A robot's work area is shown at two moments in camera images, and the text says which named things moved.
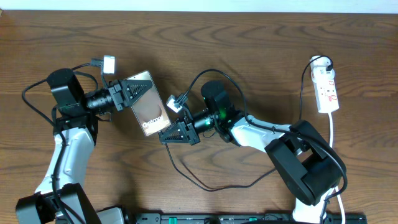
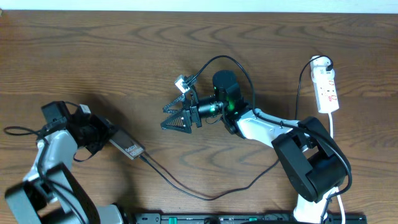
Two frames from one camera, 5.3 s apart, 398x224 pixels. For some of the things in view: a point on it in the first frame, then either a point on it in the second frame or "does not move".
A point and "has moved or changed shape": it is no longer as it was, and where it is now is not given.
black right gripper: (185, 135) -> (190, 114)
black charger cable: (272, 168) has moved or changed shape
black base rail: (239, 219) does not move
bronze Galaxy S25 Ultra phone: (149, 108) -> (126, 144)
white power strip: (325, 88) does not move
